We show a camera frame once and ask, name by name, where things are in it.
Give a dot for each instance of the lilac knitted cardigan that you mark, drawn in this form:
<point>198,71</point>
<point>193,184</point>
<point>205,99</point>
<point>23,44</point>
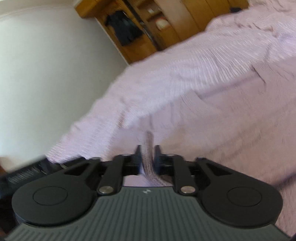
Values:
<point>248,126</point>

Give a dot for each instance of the white pink box on shelf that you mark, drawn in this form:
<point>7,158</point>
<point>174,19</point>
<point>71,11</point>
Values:
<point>162,23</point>

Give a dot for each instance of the brown wooden wardrobe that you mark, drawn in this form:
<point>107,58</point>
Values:
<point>186,18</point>

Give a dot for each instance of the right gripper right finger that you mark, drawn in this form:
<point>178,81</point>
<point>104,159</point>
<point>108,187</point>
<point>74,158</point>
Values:
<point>227,195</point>

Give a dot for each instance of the pink checked bed sheet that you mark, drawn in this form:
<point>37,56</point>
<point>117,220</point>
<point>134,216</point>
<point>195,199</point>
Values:
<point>228,49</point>

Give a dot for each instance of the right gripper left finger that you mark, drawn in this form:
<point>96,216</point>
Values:
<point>67,195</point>

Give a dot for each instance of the black hanging garment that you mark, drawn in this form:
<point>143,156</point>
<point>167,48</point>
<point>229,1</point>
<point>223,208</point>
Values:
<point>125,29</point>

